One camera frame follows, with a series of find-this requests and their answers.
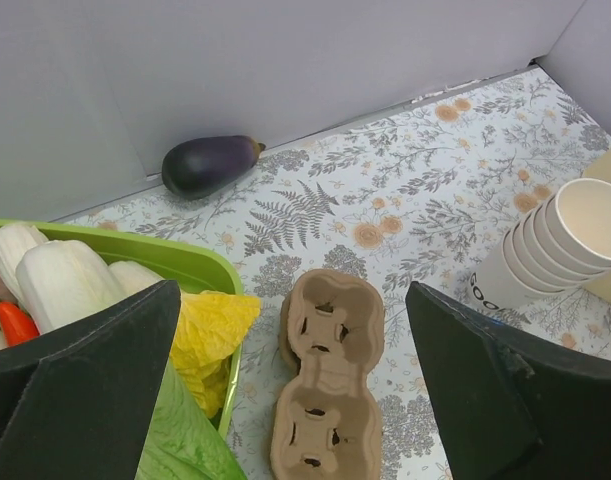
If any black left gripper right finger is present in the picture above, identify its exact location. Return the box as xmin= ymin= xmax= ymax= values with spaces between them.
xmin=406 ymin=282 xmax=611 ymax=479

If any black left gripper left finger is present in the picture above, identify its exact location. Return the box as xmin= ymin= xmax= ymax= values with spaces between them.
xmin=0 ymin=280 xmax=180 ymax=479

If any stack of white paper cups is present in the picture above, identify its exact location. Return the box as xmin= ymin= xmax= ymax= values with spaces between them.
xmin=467 ymin=178 xmax=611 ymax=311

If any brown pulp cup carrier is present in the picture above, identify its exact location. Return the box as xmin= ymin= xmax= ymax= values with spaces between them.
xmin=270 ymin=269 xmax=384 ymax=479

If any red orange pepper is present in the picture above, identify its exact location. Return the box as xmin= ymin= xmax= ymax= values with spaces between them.
xmin=0 ymin=302 xmax=39 ymax=347

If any green lettuce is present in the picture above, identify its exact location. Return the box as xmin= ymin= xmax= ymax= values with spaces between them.
xmin=135 ymin=363 xmax=246 ymax=480

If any white napa cabbage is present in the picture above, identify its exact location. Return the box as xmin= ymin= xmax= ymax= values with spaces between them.
xmin=16 ymin=240 xmax=127 ymax=334

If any yellow cabbage leaf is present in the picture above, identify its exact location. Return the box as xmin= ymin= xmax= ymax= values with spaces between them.
xmin=170 ymin=291 xmax=261 ymax=418

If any green plastic tray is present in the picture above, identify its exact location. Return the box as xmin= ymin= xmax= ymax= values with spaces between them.
xmin=0 ymin=218 xmax=245 ymax=447

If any purple eggplant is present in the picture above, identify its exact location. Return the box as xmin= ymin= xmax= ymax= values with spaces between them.
xmin=161 ymin=135 xmax=266 ymax=200

